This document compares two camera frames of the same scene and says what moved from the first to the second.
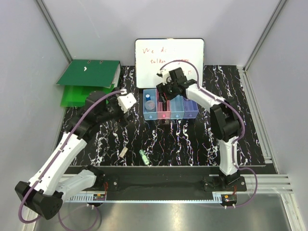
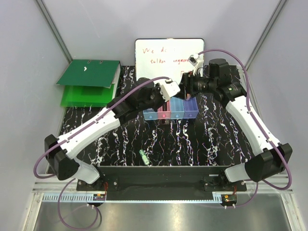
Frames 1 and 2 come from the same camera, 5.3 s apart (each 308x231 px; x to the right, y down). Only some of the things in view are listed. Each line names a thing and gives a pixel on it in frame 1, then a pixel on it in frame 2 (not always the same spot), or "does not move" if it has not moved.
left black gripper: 121,118 -> 157,89
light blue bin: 177,107 does not move
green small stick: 144,157 does not move
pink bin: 162,114 does not move
